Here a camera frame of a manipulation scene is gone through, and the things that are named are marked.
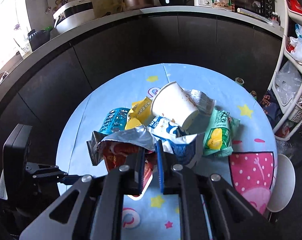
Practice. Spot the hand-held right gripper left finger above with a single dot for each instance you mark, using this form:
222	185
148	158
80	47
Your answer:
140	170

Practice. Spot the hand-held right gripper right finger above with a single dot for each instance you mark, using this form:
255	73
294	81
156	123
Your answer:
161	170

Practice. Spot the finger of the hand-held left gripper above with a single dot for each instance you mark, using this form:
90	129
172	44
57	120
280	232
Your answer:
48	172

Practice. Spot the blue and white wrapper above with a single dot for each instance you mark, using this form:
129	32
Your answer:
181	147

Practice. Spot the red and silver snack bag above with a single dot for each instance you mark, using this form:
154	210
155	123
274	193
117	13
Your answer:
126	137

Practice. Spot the blue pill blister pack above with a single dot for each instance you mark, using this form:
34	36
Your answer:
112	121

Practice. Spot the green snack wrapper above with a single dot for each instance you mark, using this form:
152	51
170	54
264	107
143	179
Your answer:
218	135

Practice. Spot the yellow snack wrapper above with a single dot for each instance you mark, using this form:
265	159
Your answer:
138	112

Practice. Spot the white paper cup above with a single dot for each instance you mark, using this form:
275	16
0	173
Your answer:
173	102

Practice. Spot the white printed paper sachet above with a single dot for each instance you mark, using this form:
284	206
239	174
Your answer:
203	101

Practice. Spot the black teapot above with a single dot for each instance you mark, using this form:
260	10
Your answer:
38	38

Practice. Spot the glass bottle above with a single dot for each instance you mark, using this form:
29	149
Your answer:
253	94
239	81

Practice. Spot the white round stool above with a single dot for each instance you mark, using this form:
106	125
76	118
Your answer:
282	182

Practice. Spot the dark kitchen counter cabinet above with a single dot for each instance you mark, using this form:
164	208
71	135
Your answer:
141	42

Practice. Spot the dark printed bag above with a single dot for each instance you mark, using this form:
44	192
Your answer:
270	105

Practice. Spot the white rice cooker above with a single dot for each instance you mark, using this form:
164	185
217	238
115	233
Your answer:
73	12

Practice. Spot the clear plastic bag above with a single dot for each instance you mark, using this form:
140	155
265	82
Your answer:
288	82

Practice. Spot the white plastic storage rack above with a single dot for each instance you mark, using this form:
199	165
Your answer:
278	65

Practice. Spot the white flat tray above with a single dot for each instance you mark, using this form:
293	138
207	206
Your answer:
253	14

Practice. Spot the white plastic bag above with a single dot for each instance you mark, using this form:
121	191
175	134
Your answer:
299	43

